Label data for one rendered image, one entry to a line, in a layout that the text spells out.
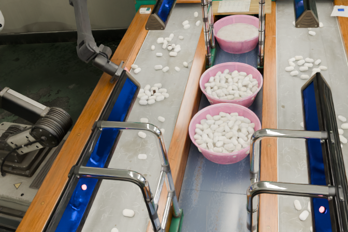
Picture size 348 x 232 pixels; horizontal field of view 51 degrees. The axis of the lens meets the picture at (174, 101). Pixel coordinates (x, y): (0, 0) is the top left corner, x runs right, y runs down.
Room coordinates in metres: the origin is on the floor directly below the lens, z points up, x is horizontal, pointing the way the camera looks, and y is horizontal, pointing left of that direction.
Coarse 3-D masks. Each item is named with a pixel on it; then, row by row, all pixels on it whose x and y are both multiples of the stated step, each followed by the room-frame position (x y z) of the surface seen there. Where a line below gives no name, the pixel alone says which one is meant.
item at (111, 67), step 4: (108, 60) 1.39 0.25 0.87; (108, 64) 1.37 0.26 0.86; (112, 64) 1.38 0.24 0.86; (116, 64) 1.39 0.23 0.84; (120, 64) 1.39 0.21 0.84; (104, 68) 1.36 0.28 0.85; (108, 68) 1.36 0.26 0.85; (112, 68) 1.36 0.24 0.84; (116, 68) 1.36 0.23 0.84; (108, 72) 1.36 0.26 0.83; (112, 72) 1.35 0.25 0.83; (116, 72) 1.33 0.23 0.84; (112, 76) 1.36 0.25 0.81; (116, 76) 1.32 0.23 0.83; (112, 80) 1.33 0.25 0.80
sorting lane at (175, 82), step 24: (168, 24) 1.86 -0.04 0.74; (192, 24) 1.81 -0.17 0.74; (144, 48) 1.65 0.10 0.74; (192, 48) 1.57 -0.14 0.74; (144, 72) 1.44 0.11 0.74; (168, 72) 1.40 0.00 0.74; (168, 120) 1.08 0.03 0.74; (120, 144) 0.99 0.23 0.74; (144, 144) 0.97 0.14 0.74; (168, 144) 0.95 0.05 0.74; (120, 168) 0.88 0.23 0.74; (144, 168) 0.86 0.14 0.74; (120, 192) 0.77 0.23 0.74; (96, 216) 0.69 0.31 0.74; (120, 216) 0.68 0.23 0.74; (144, 216) 0.66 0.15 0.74
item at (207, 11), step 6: (204, 0) 1.44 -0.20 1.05; (210, 0) 1.58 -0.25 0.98; (204, 6) 1.44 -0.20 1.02; (210, 6) 1.57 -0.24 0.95; (204, 12) 1.43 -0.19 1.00; (210, 12) 1.58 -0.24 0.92; (204, 18) 1.43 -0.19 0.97; (210, 18) 1.58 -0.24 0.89; (204, 24) 1.44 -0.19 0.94; (210, 24) 1.58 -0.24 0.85; (204, 30) 1.44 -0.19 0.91; (210, 30) 1.54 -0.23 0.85; (210, 36) 1.58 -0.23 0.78; (210, 42) 1.59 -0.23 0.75; (210, 48) 1.58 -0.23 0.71; (210, 54) 1.44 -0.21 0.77; (210, 60) 1.44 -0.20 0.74; (210, 66) 1.43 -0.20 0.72
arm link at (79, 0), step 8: (72, 0) 1.71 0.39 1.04; (80, 0) 1.68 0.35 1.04; (80, 8) 1.63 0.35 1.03; (80, 16) 1.58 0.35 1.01; (88, 16) 1.61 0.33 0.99; (80, 24) 1.53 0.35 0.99; (88, 24) 1.55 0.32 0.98; (80, 32) 1.49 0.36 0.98; (88, 32) 1.49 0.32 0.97; (80, 40) 1.45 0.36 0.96; (88, 40) 1.43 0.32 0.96; (80, 48) 1.41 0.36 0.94; (88, 48) 1.38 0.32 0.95; (80, 56) 1.39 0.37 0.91; (88, 56) 1.39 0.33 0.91
